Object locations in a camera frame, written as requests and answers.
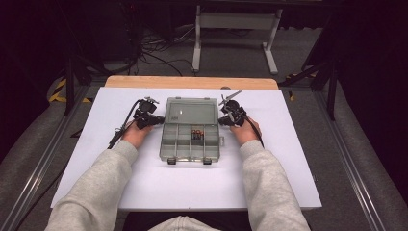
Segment black tripod stand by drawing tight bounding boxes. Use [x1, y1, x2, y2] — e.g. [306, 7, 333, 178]
[278, 18, 338, 121]
[62, 54, 107, 116]

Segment person's right hand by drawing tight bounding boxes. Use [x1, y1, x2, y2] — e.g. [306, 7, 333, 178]
[229, 115, 263, 147]

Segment bundle of black floor cables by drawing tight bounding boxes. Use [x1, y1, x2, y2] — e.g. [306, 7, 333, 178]
[105, 18, 200, 77]

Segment person's dark trousers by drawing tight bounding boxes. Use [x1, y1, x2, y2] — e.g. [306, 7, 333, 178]
[121, 211, 254, 231]

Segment person's left hand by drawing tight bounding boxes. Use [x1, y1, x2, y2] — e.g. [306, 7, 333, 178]
[121, 119, 155, 150]

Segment yellow and black floor tape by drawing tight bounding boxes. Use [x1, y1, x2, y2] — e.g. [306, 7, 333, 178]
[287, 71, 319, 102]
[47, 78, 92, 104]

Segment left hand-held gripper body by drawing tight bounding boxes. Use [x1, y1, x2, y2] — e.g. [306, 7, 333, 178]
[133, 96, 161, 130]

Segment aluminium floor rail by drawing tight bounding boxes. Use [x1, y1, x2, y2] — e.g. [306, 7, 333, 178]
[312, 90, 386, 231]
[0, 85, 94, 231]

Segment hand-held gripper cable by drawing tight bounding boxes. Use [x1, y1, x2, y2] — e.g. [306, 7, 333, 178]
[243, 114, 266, 149]
[107, 98, 143, 150]

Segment white table mat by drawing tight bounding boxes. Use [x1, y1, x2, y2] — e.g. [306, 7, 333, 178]
[50, 86, 322, 212]

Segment left hand-held gripper cable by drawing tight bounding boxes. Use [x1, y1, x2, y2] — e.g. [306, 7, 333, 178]
[107, 98, 143, 150]

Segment white metal stand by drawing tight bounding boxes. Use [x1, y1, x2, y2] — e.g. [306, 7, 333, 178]
[191, 4, 284, 76]

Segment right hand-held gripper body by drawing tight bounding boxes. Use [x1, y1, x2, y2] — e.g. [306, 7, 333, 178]
[218, 90, 248, 128]

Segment person's grey sweatshirt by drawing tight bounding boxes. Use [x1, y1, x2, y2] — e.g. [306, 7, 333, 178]
[147, 215, 222, 231]

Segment grey transparent compartment box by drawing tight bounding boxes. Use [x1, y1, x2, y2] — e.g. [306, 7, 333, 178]
[159, 96, 225, 166]

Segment right hand-held gripper cable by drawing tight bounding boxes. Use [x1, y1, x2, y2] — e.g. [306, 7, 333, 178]
[243, 114, 266, 149]

